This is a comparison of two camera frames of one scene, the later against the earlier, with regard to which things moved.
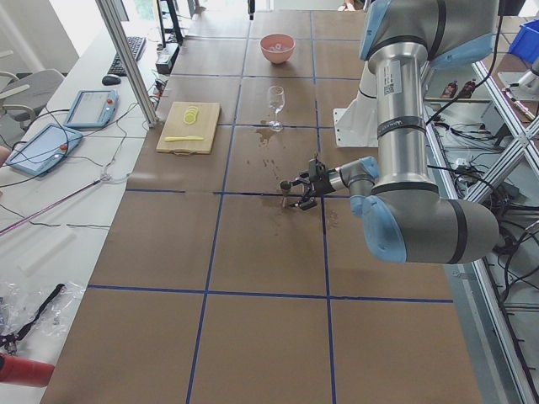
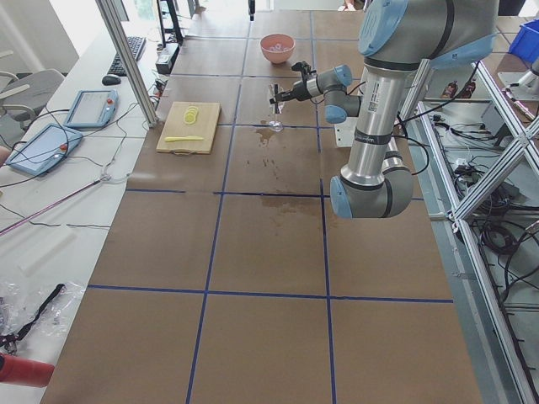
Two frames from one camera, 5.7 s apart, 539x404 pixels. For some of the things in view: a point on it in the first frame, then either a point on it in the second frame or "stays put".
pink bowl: (277, 48) stays put
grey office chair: (23, 97) stays put
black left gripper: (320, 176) -> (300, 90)
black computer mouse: (110, 80) stays put
